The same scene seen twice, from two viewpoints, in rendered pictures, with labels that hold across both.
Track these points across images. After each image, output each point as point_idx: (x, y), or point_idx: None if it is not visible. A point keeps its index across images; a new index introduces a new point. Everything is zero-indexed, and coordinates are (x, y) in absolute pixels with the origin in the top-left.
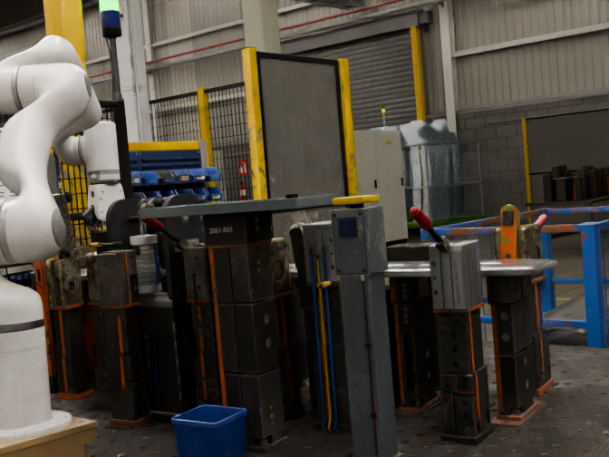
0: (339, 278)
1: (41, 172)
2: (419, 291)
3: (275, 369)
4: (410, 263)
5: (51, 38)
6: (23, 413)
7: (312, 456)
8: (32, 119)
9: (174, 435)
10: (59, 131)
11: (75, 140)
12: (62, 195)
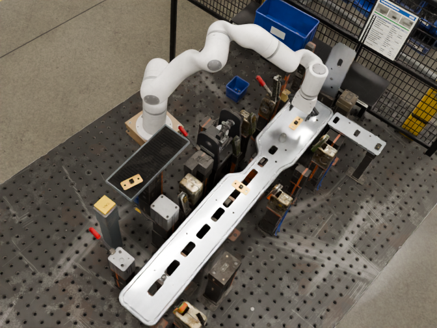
0: (151, 218)
1: (168, 79)
2: (172, 262)
3: (147, 204)
4: (190, 259)
5: (241, 28)
6: (143, 125)
7: (129, 226)
8: (185, 58)
9: (176, 179)
10: (201, 69)
11: (309, 64)
12: (275, 80)
